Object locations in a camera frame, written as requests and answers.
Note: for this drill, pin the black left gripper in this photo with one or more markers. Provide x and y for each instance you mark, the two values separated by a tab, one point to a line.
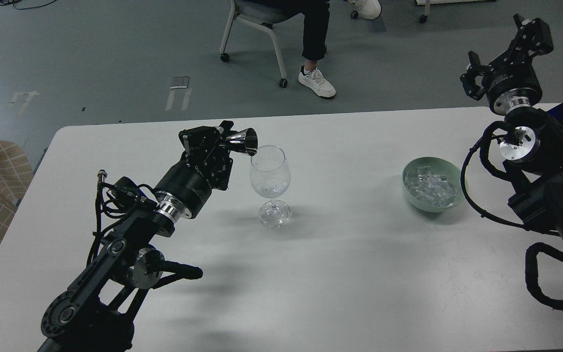
204	166

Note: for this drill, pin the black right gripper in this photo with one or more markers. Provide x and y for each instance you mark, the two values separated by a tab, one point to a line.
514	84

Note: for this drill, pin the steel jigger measuring cup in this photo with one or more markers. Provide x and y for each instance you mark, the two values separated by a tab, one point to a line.
245	141

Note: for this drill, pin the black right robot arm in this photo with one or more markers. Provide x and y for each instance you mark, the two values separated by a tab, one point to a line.
526	147

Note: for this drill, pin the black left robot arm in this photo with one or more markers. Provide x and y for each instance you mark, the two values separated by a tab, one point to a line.
96	312

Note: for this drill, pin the clear wine glass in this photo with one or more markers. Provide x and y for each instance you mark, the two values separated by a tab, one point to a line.
270	177

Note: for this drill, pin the clear ice cubes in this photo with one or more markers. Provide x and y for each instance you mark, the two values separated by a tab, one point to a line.
431	188

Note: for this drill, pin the grey tape piece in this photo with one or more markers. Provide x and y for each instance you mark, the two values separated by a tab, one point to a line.
179	82

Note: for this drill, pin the white furniture base with castor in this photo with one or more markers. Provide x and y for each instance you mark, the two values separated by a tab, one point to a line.
427	5

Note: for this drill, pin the green bowl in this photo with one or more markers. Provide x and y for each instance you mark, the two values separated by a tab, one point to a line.
439	166

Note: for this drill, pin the grey chair with castors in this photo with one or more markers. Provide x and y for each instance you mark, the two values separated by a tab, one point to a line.
261	18

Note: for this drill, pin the seated person in black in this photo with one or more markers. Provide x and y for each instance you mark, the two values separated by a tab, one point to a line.
316	15

